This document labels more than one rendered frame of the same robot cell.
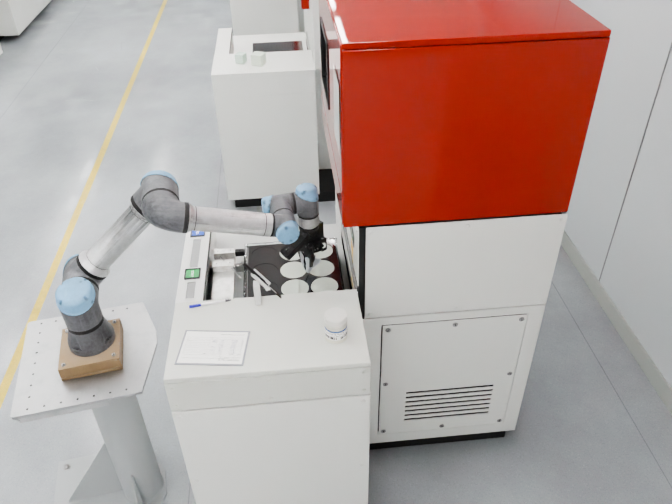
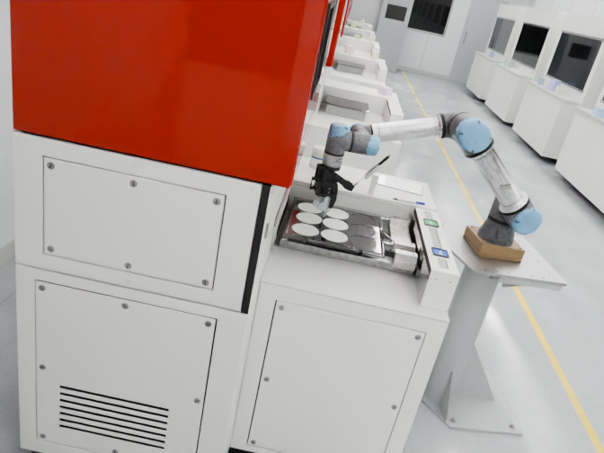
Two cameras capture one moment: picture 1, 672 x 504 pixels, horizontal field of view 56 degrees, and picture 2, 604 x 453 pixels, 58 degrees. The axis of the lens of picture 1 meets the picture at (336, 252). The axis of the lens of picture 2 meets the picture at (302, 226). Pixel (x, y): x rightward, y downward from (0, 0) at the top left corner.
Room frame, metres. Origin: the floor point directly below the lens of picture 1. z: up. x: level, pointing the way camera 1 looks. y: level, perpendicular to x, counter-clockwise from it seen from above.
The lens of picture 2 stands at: (3.79, 0.22, 1.73)
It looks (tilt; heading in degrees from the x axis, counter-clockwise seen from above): 24 degrees down; 185
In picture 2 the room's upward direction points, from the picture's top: 12 degrees clockwise
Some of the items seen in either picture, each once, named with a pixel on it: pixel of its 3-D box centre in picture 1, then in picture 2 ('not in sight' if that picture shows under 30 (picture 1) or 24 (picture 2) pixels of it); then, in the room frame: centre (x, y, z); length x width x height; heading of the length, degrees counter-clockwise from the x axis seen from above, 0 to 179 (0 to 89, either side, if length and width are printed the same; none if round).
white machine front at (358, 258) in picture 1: (346, 210); (277, 200); (2.06, -0.05, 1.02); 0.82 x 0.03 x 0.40; 5
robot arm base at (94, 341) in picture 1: (88, 329); (498, 227); (1.52, 0.83, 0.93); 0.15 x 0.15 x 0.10
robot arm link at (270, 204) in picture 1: (279, 208); (363, 143); (1.79, 0.19, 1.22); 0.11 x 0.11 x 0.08; 14
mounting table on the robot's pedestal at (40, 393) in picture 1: (94, 366); (490, 263); (1.52, 0.85, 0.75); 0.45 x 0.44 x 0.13; 104
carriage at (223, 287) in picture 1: (223, 284); (400, 244); (1.81, 0.42, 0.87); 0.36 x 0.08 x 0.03; 5
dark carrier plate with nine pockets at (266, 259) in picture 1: (293, 270); (335, 225); (1.85, 0.16, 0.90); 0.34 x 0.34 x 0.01; 5
